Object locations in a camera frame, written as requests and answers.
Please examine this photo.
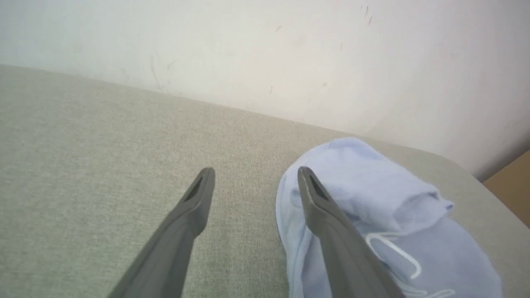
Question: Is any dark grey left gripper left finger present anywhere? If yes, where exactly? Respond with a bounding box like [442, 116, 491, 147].
[107, 167, 216, 298]

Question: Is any light blue t-shirt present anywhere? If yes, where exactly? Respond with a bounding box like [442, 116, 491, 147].
[275, 137, 504, 298]

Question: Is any grey fabric sofa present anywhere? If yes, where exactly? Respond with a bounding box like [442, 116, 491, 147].
[0, 64, 530, 298]

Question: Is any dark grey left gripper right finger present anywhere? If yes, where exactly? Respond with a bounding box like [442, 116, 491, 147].
[297, 166, 405, 298]

